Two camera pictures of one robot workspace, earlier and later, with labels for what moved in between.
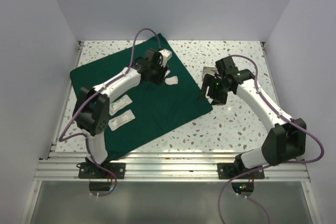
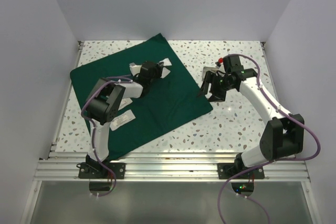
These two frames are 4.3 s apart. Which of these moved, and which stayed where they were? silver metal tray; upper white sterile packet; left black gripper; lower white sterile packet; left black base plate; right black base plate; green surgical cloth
Moved: left black gripper
Stayed: silver metal tray; green surgical cloth; left black base plate; upper white sterile packet; lower white sterile packet; right black base plate
